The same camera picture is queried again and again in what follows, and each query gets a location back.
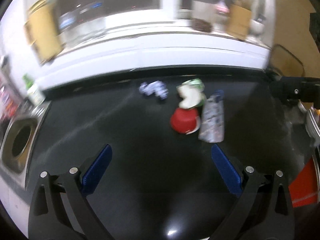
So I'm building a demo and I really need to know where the red plastic cup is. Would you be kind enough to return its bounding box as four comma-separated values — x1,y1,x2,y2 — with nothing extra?
170,108,201,134

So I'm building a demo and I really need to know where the blue white paper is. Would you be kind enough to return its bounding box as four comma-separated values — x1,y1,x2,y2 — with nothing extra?
139,80,168,100

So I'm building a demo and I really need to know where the green carton box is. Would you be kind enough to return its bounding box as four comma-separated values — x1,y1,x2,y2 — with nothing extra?
181,78,204,92

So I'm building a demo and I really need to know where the red container under counter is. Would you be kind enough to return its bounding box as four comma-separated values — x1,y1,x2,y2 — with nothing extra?
289,158,318,208

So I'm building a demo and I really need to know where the bamboo utensil holder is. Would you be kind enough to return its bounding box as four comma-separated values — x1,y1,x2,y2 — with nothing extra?
226,4,252,41

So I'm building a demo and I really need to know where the steel sink basin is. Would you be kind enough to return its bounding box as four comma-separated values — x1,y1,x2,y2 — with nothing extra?
1,102,50,174

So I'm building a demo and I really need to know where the pink cap baby bottle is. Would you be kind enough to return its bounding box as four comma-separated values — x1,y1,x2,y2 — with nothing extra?
215,0,229,33

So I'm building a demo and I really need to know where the glass jar with beans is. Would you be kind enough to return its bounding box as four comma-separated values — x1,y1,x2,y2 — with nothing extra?
191,0,217,33

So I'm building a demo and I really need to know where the green cap soap bottle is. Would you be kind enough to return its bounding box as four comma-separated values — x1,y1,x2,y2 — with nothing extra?
23,74,45,106

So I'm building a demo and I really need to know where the tan thermos jug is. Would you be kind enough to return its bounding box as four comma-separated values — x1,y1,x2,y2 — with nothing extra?
24,0,63,65

